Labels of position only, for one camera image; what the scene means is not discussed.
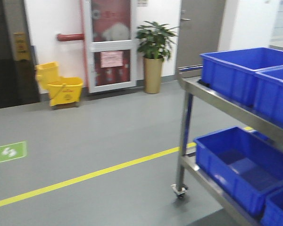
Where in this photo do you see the potted plant gold pot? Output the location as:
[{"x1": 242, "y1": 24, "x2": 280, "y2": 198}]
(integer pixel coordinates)
[{"x1": 135, "y1": 21, "x2": 177, "y2": 94}]

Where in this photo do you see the yellow mop bucket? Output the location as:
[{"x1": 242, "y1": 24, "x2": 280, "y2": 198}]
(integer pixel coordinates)
[{"x1": 35, "y1": 61, "x2": 83, "y2": 107}]

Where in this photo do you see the stainless steel cart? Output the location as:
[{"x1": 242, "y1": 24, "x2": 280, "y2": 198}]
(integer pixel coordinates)
[{"x1": 171, "y1": 65, "x2": 283, "y2": 226}]

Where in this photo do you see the grey door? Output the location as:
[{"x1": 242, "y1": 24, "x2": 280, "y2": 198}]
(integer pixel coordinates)
[{"x1": 176, "y1": 0, "x2": 225, "y2": 67}]

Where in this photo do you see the blue bin cart bottom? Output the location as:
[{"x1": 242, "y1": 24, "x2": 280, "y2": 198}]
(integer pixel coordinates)
[{"x1": 194, "y1": 127, "x2": 283, "y2": 217}]

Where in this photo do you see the blue bin cart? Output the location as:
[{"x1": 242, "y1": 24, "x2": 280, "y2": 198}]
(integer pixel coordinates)
[
  {"x1": 194, "y1": 127, "x2": 283, "y2": 217},
  {"x1": 199, "y1": 47, "x2": 283, "y2": 107}
]

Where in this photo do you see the blue bin cart top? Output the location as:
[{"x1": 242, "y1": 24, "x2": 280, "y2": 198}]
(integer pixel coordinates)
[{"x1": 199, "y1": 47, "x2": 283, "y2": 107}]

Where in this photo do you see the yellow wet floor sign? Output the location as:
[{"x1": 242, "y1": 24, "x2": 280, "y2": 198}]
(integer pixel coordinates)
[{"x1": 13, "y1": 32, "x2": 31, "y2": 61}]

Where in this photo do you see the fire hose cabinet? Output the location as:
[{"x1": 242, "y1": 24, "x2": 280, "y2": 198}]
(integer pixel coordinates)
[{"x1": 80, "y1": 0, "x2": 137, "y2": 93}]

